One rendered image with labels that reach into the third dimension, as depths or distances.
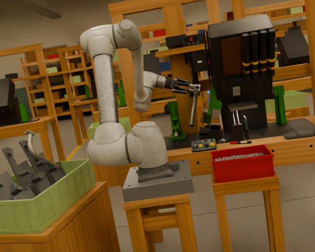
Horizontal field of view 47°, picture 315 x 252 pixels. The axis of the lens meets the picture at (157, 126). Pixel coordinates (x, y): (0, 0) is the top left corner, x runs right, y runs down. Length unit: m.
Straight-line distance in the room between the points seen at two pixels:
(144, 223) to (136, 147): 0.37
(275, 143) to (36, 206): 1.36
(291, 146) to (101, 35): 1.25
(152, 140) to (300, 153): 0.95
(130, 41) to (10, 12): 11.43
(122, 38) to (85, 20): 10.69
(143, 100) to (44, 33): 10.69
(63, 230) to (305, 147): 1.43
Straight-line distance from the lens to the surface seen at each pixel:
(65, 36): 12.72
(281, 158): 2.27
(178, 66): 2.73
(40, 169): 2.28
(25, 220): 1.84
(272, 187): 1.97
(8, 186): 2.08
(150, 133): 1.74
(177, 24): 2.74
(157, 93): 2.85
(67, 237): 1.95
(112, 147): 1.78
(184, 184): 1.72
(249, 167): 1.94
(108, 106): 1.86
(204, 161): 2.22
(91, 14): 12.61
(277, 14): 9.92
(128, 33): 1.94
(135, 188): 1.73
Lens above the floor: 1.50
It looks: 11 degrees down
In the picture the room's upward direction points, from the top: 9 degrees counter-clockwise
